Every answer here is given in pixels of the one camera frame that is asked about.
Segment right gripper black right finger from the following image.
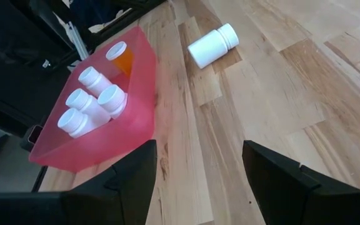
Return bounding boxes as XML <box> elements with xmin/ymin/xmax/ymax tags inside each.
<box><xmin>242</xmin><ymin>140</ymin><xmax>360</xmax><ymax>225</ymax></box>

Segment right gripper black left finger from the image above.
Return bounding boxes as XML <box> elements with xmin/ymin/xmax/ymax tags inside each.
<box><xmin>0</xmin><ymin>139</ymin><xmax>158</xmax><ymax>225</ymax></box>

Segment white plastic pill bottle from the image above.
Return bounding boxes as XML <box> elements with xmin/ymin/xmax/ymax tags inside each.
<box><xmin>187</xmin><ymin>22</ymin><xmax>240</xmax><ymax>69</ymax></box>
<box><xmin>57</xmin><ymin>107</ymin><xmax>98</xmax><ymax>139</ymax></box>
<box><xmin>97</xmin><ymin>84</ymin><xmax>128</xmax><ymax>119</ymax></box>
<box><xmin>65</xmin><ymin>88</ymin><xmax>112</xmax><ymax>126</ymax></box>
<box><xmin>77</xmin><ymin>66</ymin><xmax>114</xmax><ymax>98</ymax></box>

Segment orange pill bottle white cap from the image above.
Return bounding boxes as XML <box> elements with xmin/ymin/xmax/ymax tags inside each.
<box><xmin>105</xmin><ymin>41</ymin><xmax>135</xmax><ymax>78</ymax></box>

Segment red translucent plastic basket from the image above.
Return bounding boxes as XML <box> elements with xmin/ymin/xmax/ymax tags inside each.
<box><xmin>28</xmin><ymin>26</ymin><xmax>158</xmax><ymax>174</ymax></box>

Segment dark smartphone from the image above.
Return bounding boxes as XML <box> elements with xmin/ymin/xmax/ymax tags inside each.
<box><xmin>19</xmin><ymin>124</ymin><xmax>46</xmax><ymax>153</ymax></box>

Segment silver metal bracket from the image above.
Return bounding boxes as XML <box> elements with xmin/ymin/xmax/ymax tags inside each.
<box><xmin>67</xmin><ymin>21</ymin><xmax>90</xmax><ymax>61</ymax></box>

